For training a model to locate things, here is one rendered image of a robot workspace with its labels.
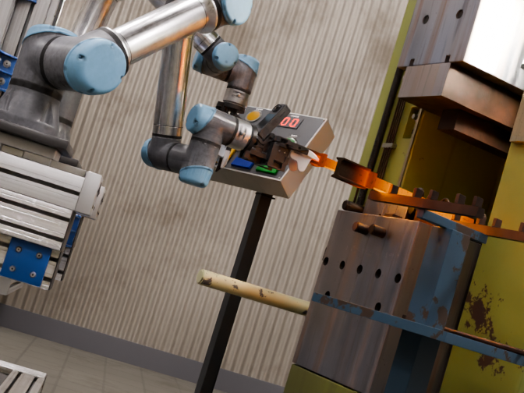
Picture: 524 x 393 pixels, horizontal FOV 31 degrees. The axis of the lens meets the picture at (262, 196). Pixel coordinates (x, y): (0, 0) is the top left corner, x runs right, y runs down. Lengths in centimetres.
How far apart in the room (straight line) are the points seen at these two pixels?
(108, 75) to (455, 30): 105
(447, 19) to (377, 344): 92
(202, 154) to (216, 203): 323
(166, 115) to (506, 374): 102
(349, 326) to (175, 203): 310
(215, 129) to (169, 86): 17
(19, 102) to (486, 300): 121
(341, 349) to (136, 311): 309
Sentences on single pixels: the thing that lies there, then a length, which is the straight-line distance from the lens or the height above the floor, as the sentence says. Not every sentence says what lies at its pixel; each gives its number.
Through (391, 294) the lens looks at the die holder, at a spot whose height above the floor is 72.
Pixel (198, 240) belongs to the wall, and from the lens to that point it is 551.
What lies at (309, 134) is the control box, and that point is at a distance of 296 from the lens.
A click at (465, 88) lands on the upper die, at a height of 132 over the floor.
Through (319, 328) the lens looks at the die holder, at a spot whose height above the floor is 58.
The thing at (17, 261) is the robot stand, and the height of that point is 54.
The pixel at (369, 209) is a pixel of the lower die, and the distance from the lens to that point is 269.
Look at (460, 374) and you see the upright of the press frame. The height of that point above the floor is 58.
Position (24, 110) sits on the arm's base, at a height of 85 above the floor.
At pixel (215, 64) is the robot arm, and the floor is 120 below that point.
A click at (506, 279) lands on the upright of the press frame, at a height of 84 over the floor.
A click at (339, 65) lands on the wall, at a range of 573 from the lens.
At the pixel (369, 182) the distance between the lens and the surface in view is 204.
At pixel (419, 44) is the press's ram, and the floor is 143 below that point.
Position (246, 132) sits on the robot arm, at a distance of 234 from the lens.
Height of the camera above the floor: 66
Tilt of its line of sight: 5 degrees up
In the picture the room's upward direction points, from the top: 17 degrees clockwise
